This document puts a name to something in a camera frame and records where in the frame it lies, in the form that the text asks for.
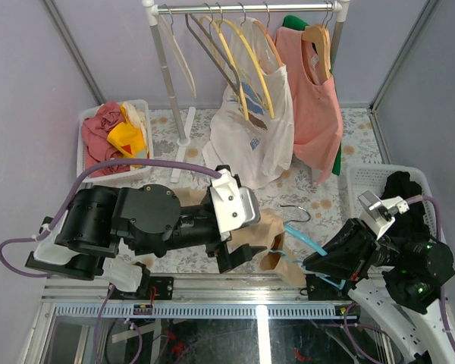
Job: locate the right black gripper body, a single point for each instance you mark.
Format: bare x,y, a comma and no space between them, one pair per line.
385,250

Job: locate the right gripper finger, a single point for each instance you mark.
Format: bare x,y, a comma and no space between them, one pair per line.
351,243
340,266

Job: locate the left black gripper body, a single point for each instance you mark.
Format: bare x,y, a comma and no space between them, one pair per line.
214,236

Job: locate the beige t shirt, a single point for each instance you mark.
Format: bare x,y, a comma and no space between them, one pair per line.
269,233

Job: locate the blue hanger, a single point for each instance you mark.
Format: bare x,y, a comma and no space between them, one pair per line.
309,242

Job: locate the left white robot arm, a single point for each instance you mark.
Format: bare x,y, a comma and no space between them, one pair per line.
148,220

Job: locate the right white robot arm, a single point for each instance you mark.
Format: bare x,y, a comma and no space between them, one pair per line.
397,282

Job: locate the white printed t shirt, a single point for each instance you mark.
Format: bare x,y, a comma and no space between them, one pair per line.
258,150

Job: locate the wooden hanger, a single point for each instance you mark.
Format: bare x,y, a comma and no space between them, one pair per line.
319,35

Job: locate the grey hanger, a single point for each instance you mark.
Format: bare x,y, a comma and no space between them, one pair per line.
211,48

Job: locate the cream plastic hanger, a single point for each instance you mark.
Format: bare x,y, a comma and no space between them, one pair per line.
168,33

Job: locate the orange hanger under white shirt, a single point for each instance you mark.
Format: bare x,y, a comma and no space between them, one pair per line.
264,31

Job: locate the yellow hanger right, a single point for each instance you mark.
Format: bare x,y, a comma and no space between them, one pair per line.
266,100

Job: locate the yellow hanger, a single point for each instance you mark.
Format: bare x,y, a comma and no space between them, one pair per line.
230,62
266,100

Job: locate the yellow hanger left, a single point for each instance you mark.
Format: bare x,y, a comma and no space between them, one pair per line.
230,62

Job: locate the black garment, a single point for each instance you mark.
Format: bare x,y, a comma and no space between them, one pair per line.
412,223

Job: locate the right white basket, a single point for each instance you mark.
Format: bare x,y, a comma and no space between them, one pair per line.
372,177

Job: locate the white basket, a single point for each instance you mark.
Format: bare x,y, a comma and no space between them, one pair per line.
372,177
81,155

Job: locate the pink tank top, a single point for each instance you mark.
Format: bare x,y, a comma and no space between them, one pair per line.
314,102

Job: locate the yellow garment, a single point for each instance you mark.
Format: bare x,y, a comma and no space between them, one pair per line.
129,141

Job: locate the cream garment in basket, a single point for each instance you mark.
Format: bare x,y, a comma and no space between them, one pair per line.
134,117

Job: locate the dusty pink garment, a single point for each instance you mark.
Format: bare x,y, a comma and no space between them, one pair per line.
104,134

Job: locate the left white basket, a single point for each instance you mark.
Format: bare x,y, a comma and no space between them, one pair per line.
81,155

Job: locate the white clothes rack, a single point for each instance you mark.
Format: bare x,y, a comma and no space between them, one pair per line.
154,13

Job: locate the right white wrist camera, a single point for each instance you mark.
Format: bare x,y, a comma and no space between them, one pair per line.
379,215

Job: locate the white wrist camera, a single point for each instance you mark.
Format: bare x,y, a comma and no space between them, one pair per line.
379,215
235,206

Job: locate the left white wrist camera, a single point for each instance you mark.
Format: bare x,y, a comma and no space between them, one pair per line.
235,206

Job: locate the metal rail base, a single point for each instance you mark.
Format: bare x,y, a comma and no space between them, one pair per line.
199,296

